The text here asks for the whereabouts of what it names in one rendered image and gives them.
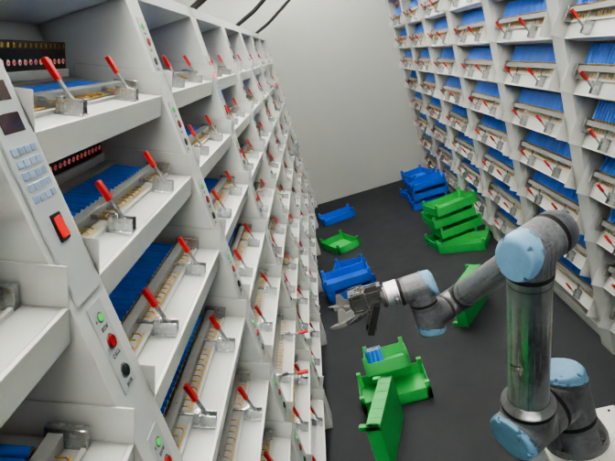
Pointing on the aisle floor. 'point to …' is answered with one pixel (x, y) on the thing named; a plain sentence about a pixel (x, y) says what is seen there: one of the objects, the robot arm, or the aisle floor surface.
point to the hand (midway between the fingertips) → (329, 319)
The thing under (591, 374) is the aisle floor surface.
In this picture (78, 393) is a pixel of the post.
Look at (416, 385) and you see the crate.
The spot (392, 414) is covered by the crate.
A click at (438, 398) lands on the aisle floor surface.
